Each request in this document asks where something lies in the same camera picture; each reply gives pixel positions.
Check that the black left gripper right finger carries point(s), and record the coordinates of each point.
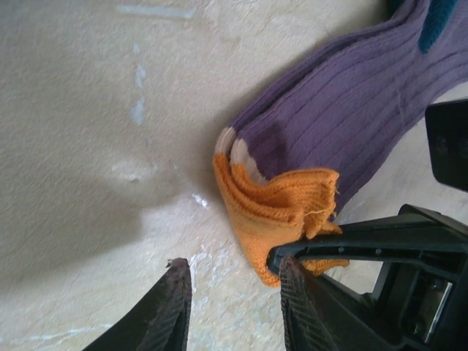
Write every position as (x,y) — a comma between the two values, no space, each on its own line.
(298,311)

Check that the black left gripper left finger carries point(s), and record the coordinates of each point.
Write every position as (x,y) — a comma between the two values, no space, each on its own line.
(164,311)

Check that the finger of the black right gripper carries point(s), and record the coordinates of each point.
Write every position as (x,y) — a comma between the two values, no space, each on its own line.
(351,318)
(365,243)

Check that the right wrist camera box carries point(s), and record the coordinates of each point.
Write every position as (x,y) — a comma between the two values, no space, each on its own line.
(449,146)

